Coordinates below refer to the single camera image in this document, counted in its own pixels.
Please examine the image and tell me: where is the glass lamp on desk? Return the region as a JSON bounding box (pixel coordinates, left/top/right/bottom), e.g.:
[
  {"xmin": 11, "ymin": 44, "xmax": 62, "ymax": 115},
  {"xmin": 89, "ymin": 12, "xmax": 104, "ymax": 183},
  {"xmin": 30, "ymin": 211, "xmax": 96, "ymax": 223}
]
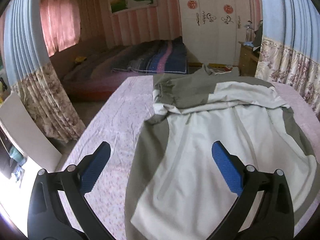
[{"xmin": 244, "ymin": 20, "xmax": 254, "ymax": 42}]

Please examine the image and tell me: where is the far bed with purple cover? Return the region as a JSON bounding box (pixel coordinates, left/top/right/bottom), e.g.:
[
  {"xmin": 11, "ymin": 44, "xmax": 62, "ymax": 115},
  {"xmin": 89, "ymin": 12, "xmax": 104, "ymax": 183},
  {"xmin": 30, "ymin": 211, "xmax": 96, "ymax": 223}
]
[{"xmin": 61, "ymin": 36, "xmax": 188, "ymax": 101}]

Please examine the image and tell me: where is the floral beige curtain left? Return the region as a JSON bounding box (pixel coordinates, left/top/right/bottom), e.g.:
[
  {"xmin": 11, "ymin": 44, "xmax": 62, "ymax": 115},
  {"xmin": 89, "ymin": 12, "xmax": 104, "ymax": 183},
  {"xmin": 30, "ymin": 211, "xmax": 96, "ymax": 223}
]
[{"xmin": 4, "ymin": 0, "xmax": 85, "ymax": 142}]

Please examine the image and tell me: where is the blue pink striped folded quilt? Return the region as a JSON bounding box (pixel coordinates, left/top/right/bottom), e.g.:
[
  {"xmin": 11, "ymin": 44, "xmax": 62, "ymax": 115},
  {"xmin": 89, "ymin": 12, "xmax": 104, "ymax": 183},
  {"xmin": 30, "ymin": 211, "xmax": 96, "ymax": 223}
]
[{"xmin": 111, "ymin": 36, "xmax": 188, "ymax": 74}]

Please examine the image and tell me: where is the white wardrobe with decals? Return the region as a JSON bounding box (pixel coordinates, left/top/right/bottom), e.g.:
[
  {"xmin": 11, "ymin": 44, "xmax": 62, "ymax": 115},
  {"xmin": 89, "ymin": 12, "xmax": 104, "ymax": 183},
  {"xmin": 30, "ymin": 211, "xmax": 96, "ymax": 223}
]
[{"xmin": 179, "ymin": 0, "xmax": 251, "ymax": 66}]

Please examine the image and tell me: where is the white board panel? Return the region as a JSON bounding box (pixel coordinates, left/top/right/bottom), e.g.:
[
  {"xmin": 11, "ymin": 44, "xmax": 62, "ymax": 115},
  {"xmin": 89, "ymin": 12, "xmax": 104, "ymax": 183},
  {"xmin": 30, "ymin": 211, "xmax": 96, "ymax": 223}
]
[{"xmin": 1, "ymin": 92, "xmax": 62, "ymax": 172}]

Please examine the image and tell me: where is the floral beige curtain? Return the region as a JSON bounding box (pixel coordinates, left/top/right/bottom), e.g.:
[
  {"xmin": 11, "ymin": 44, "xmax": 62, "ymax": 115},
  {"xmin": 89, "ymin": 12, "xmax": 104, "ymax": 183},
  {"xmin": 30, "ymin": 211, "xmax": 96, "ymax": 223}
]
[
  {"xmin": 255, "ymin": 0, "xmax": 319, "ymax": 115},
  {"xmin": 4, "ymin": 0, "xmax": 85, "ymax": 142}
]

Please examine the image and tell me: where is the pink window curtain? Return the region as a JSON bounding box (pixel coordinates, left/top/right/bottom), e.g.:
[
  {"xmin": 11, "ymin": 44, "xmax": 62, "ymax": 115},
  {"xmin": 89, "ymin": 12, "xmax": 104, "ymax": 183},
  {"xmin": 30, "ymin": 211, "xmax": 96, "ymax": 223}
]
[{"xmin": 40, "ymin": 0, "xmax": 81, "ymax": 56}]

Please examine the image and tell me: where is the red round cushion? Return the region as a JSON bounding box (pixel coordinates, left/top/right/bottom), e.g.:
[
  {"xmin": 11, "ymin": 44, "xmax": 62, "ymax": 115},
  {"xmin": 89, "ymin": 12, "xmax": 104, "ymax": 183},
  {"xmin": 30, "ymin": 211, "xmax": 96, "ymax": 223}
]
[{"xmin": 224, "ymin": 65, "xmax": 234, "ymax": 72}]

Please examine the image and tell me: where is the pink floral bed sheet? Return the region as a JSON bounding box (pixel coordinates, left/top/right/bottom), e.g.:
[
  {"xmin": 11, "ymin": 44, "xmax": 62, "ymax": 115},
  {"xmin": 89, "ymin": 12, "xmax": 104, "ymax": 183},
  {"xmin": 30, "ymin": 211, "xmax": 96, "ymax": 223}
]
[{"xmin": 66, "ymin": 74, "xmax": 319, "ymax": 239}]

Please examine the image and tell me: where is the yellow toy on far bed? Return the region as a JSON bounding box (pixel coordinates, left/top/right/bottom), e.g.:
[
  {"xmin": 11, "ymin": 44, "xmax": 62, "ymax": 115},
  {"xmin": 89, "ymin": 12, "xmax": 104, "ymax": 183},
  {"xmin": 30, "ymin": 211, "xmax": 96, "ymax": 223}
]
[{"xmin": 74, "ymin": 56, "xmax": 87, "ymax": 64}]

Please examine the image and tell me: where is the grey and white jacket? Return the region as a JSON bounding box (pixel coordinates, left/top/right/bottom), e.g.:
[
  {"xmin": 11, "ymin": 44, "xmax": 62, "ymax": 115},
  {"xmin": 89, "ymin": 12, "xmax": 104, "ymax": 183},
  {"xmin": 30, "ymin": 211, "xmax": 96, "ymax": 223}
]
[{"xmin": 125, "ymin": 67, "xmax": 319, "ymax": 239}]

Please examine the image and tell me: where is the floral beige curtain right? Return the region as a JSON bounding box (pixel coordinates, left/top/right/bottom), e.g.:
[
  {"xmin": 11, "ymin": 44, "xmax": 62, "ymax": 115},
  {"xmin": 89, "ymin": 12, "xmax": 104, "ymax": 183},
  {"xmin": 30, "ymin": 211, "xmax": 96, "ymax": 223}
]
[{"xmin": 255, "ymin": 0, "xmax": 319, "ymax": 115}]

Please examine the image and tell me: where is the wooden desk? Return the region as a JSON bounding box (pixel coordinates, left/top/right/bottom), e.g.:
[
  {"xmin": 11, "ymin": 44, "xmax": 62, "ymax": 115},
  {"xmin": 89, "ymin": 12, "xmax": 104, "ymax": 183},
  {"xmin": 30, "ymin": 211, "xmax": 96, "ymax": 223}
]
[{"xmin": 238, "ymin": 42, "xmax": 260, "ymax": 77}]

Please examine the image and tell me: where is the dark clothes pile on desk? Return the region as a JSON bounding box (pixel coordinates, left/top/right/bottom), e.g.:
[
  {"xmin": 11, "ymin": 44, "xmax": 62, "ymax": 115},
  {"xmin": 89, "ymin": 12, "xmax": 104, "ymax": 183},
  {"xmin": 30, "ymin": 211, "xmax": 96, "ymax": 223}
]
[{"xmin": 252, "ymin": 20, "xmax": 263, "ymax": 51}]

